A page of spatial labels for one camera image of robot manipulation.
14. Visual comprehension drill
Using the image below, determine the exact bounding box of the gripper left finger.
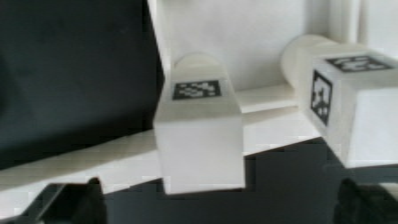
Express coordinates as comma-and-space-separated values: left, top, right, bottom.
13, 177, 107, 224

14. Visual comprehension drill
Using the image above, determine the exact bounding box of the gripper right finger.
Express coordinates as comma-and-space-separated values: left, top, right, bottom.
335, 179, 398, 224

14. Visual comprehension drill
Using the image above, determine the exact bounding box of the white chair leg block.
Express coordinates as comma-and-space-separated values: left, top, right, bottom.
154, 53, 246, 194
281, 35, 398, 168

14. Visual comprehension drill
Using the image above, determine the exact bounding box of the white chair seat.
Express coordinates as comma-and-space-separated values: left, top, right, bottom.
148, 0, 398, 113

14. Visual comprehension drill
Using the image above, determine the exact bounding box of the white U-shaped fence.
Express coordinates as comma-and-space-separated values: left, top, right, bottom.
0, 107, 321, 220

